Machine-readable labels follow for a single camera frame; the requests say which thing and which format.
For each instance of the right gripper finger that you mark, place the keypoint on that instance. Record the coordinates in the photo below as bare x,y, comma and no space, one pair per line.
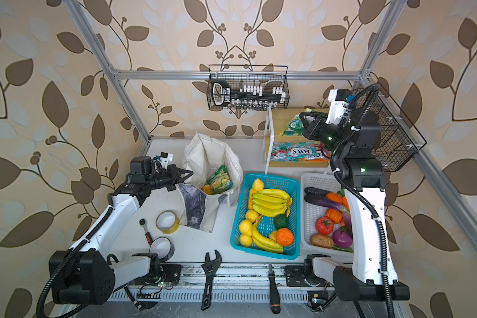
313,114
312,131

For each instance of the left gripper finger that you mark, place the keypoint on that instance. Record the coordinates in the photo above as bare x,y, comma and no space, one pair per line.
180,172
183,179

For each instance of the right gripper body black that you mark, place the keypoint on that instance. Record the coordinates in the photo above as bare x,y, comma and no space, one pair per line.
330,138

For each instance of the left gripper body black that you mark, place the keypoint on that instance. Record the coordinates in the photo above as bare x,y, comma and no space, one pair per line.
156,181

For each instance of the white canvas tote bag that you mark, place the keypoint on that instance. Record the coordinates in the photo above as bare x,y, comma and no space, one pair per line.
203,156

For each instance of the green snack bag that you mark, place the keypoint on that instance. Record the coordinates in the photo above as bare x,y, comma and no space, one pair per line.
295,126
220,181

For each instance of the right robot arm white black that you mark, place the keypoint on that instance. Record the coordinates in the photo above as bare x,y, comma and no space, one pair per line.
349,132

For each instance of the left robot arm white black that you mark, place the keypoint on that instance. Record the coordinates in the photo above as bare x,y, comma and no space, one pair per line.
84,275

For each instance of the Fox's candy bag right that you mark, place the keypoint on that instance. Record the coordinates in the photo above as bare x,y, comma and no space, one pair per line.
321,155

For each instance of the fox's candy bag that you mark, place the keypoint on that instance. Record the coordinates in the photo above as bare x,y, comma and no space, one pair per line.
292,151
321,155

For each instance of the Fox's candy bag left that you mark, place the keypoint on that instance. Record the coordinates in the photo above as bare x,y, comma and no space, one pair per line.
292,151

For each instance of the white wooden two-tier shelf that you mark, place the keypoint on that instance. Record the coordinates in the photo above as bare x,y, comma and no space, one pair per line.
299,138

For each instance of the yellow tape roll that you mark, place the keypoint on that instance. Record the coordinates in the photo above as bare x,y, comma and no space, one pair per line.
167,222

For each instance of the teal plastic basket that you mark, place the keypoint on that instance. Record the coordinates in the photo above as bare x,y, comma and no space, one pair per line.
265,225

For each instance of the dark eggplant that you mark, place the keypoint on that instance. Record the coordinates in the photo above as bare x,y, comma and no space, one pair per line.
316,191

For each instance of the orange carrot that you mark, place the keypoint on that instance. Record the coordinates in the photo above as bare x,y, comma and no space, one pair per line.
338,199

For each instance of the purple eggplant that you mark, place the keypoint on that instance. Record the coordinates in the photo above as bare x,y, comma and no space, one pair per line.
324,202

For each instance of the black socket wrench set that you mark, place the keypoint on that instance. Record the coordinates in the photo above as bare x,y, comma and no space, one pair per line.
222,94

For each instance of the black tape roll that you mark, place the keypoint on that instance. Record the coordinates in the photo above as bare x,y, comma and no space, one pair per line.
163,248

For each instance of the orange mango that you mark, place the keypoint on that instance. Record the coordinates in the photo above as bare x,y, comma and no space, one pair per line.
250,200

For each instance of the white plastic basket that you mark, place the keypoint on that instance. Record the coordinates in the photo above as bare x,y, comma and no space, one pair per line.
322,210

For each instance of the small orange pumpkin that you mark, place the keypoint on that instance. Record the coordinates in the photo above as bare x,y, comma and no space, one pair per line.
334,215

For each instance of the upper banana bunch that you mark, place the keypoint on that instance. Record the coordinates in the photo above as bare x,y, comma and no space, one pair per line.
271,202

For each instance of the banana bunch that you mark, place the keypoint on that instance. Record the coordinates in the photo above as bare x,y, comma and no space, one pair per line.
265,243
271,202

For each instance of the black adjustable wrench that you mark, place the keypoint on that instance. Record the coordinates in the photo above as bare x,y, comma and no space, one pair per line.
210,268

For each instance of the green avocado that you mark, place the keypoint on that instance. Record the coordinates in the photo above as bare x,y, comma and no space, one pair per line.
280,221

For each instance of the lower banana bunch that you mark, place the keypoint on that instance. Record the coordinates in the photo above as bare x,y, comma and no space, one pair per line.
265,243

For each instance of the purple onion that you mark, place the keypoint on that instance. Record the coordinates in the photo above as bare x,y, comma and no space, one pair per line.
342,238

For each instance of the brown potato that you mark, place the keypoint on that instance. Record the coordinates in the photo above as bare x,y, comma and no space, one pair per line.
323,241

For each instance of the orange fruit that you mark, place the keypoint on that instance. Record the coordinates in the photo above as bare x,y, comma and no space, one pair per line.
285,237

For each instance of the black orange screwdriver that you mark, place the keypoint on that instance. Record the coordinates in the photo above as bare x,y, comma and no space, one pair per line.
274,295

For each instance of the small red handled ratchet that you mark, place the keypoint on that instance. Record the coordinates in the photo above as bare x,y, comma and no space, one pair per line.
143,224

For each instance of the black wire basket right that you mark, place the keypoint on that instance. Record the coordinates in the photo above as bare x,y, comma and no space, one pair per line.
384,133

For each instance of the black wire basket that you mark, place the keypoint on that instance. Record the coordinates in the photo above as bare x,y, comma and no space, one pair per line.
249,73
384,133

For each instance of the black wire basket centre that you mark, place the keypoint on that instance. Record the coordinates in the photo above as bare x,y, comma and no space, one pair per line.
249,73

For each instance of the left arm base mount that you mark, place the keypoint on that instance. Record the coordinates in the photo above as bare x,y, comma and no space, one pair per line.
145,292

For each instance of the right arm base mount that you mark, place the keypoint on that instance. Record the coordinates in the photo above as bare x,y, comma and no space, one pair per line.
301,276

